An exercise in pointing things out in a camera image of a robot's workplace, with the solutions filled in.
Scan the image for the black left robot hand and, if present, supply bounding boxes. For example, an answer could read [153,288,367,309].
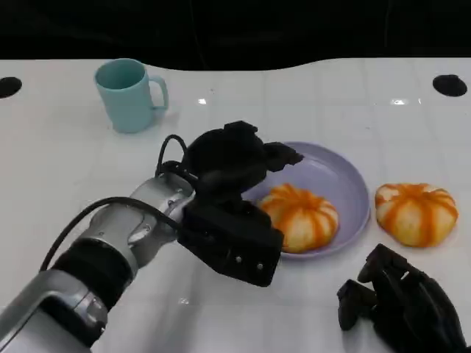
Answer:
[181,120,305,207]

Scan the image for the lilac plate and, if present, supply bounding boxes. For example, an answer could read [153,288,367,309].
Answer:
[238,140,371,262]

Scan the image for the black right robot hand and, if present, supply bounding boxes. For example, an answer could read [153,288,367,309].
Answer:
[336,243,469,353]

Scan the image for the pale green mug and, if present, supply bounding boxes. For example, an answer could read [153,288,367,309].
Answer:
[93,58,170,134]

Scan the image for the short black arm cable loop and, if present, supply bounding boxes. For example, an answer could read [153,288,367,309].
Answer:
[156,134,189,178]

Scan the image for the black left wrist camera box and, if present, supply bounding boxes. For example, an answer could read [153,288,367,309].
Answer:
[177,201,285,288]

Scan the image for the long black arm cable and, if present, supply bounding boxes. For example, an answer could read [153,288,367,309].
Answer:
[39,196,183,273]

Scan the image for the orange and white toy bread roll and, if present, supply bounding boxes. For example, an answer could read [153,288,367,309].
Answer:
[374,182,459,248]
[256,182,340,254]

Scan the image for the black round table grommet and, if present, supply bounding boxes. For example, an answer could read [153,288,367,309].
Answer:
[432,74,468,98]
[0,76,23,99]

